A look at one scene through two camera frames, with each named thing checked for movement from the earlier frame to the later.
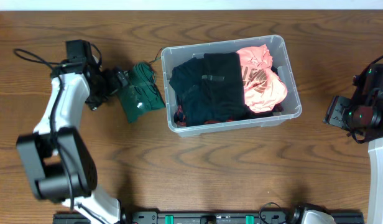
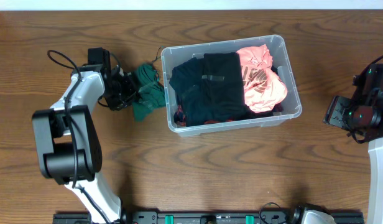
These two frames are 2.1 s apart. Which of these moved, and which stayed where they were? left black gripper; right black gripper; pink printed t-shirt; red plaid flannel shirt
Moved: left black gripper
Stayed: red plaid flannel shirt; pink printed t-shirt; right black gripper
